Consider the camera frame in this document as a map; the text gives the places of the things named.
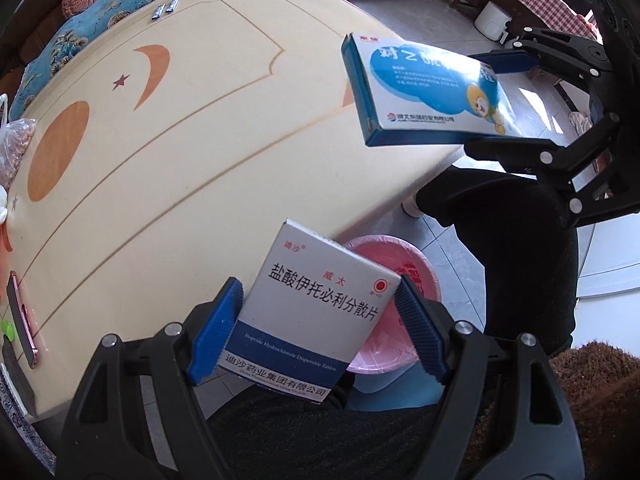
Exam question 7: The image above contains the pink lined waste bin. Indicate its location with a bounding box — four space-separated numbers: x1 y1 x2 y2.
342 234 443 373

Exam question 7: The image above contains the person's right leg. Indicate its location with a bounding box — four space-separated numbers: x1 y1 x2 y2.
415 165 578 356

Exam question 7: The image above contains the red checkered tablecloth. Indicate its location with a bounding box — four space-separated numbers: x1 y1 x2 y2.
460 0 601 41

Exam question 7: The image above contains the cream table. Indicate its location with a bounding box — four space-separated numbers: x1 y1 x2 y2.
0 0 466 421

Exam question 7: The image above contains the clear bag of peanuts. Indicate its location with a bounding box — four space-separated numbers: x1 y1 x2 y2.
0 117 38 191

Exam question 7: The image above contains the brown shaggy rug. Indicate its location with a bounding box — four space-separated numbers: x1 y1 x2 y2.
470 340 640 480

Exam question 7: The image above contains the blue medicine box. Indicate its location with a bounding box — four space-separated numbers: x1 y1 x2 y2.
341 32 528 148

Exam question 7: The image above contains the blue patterned cushion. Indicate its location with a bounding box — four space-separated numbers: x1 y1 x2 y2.
7 0 168 123

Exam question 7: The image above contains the light blue plastic stool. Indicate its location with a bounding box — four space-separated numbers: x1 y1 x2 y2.
347 360 446 411

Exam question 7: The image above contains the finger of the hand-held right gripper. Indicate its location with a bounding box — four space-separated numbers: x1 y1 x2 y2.
470 26 616 86
462 114 622 231

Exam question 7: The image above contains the white round appliance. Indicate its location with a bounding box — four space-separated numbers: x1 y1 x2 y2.
474 1 516 43

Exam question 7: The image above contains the blue white patterned cloth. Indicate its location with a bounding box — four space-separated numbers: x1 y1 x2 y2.
0 370 56 476

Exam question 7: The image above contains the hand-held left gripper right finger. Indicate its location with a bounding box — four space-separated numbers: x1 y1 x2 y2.
394 274 583 480

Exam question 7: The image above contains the white medicine box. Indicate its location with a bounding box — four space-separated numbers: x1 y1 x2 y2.
217 218 402 405

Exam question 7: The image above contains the pink smartphone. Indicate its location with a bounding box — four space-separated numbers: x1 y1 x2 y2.
6 270 41 370

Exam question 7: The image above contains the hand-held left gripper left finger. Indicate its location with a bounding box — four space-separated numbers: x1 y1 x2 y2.
57 276 246 480

